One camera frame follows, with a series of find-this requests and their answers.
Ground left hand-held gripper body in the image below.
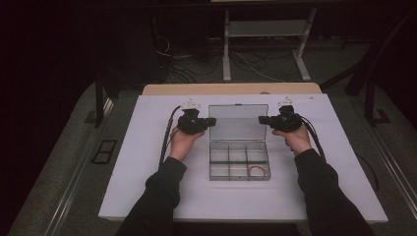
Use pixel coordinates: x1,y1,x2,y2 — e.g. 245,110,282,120
177,98,208,136

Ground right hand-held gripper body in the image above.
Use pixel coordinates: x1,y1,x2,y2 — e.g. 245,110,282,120
270,96,315,134

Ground clear plastic compartment box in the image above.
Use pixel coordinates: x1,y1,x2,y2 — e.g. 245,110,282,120
208,103,272,182

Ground red rubber band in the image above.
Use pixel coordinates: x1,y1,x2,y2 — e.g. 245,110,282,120
247,165,268,178

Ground person's left hand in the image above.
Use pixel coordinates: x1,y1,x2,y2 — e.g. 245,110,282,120
168,126,207,162

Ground person's right hand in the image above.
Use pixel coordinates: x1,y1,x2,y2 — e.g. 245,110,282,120
271,126,314,157

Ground beige wooden table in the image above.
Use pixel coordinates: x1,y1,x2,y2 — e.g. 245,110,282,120
141,82,324,96

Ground black metal stand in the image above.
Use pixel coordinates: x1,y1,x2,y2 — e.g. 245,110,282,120
364,78,392,129
84,71,114,129

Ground white metal stand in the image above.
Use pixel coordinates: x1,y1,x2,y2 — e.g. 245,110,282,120
222,7,318,84

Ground black slanted metal bars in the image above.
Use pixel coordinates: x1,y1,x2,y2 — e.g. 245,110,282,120
319,9,417,98

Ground left hand-held gripper black cable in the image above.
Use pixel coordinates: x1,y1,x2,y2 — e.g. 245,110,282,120
158,104,182,168

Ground hand-held gripper black cable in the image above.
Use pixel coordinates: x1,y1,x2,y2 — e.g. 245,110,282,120
299,114,328,163
158,104,182,168

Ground right hand-held gripper black cable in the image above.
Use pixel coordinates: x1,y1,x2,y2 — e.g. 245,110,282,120
299,114,328,163

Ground tangle of floor cables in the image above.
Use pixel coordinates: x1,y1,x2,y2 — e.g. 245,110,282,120
151,31,297,85

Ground thin black cable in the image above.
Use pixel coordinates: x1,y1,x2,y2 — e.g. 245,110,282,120
356,152,381,193

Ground aluminium floor rail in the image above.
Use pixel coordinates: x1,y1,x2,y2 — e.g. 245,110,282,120
368,127,417,211
43,97,116,236

